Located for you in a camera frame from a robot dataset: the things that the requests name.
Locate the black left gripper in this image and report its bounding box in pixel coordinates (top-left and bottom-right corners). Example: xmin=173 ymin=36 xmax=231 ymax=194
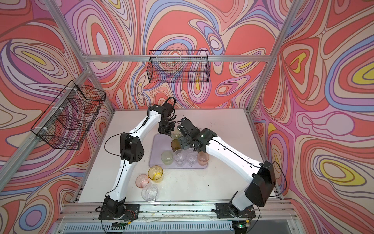
xmin=159 ymin=119 xmax=176 ymax=136

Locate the olive dark glass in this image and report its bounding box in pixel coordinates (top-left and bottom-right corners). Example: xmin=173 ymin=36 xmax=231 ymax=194
xmin=170 ymin=139 xmax=181 ymax=152

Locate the bright green glass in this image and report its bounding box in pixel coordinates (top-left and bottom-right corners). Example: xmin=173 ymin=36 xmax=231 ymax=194
xmin=170 ymin=129 xmax=180 ymax=139

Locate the small clear glass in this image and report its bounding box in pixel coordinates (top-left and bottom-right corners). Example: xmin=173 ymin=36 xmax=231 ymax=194
xmin=187 ymin=153 xmax=197 ymax=167

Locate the pink glass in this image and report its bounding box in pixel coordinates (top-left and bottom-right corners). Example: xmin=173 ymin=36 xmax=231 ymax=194
xmin=197 ymin=152 xmax=210 ymax=166
xmin=135 ymin=174 xmax=150 ymax=188

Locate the pale green small glass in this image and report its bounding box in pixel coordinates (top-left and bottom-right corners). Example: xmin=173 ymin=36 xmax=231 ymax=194
xmin=161 ymin=150 xmax=173 ymax=165

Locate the yellow glass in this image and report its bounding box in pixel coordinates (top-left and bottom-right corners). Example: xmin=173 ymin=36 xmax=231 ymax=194
xmin=148 ymin=165 xmax=164 ymax=183

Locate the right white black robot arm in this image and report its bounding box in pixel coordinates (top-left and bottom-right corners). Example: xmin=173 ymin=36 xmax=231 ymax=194
xmin=178 ymin=126 xmax=276 ymax=211

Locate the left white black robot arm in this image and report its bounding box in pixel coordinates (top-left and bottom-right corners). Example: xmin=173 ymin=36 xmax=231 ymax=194
xmin=99 ymin=102 xmax=175 ymax=220

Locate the lavender rectangular plastic tray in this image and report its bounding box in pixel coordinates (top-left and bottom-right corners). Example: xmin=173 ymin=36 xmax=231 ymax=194
xmin=149 ymin=134 xmax=208 ymax=170

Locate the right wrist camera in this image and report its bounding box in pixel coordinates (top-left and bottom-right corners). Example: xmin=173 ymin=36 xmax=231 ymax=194
xmin=177 ymin=117 xmax=199 ymax=137

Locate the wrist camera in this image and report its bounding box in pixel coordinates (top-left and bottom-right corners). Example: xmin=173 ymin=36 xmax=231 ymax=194
xmin=177 ymin=117 xmax=199 ymax=137
xmin=162 ymin=97 xmax=176 ymax=121

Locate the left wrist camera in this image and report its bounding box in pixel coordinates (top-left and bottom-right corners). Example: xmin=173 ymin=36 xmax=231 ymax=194
xmin=162 ymin=97 xmax=176 ymax=121

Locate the black wire basket back wall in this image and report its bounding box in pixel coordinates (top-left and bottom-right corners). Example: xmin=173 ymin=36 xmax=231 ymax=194
xmin=147 ymin=49 xmax=210 ymax=84

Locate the black wire basket wall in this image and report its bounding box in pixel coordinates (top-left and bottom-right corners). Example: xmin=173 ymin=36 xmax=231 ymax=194
xmin=30 ymin=81 xmax=106 ymax=150
xmin=147 ymin=49 xmax=210 ymax=84

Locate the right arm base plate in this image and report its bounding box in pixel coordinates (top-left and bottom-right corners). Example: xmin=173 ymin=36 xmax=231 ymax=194
xmin=212 ymin=203 xmax=256 ymax=220

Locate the black wire basket left wall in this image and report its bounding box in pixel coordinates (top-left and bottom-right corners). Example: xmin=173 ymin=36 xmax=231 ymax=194
xmin=30 ymin=81 xmax=106 ymax=150

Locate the aluminium front rail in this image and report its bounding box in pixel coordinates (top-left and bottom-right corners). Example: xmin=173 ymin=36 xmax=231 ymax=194
xmin=57 ymin=199 xmax=299 ymax=222

